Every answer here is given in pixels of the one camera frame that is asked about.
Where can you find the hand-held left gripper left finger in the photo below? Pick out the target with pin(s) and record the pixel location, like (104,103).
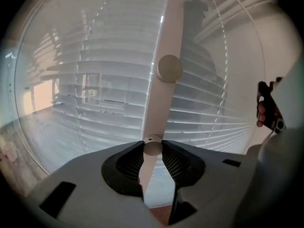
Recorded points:
(90,186)

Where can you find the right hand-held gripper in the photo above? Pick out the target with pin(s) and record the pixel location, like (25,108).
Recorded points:
(273,113)

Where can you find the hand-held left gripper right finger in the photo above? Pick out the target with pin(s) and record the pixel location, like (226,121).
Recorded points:
(213,186)

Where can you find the person's right hand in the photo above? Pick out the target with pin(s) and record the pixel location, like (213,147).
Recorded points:
(261,114)

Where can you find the person's t-shirt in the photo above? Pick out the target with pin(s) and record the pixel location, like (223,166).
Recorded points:
(294,91)

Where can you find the pink bucket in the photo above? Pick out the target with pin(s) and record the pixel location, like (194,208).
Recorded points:
(8,151)

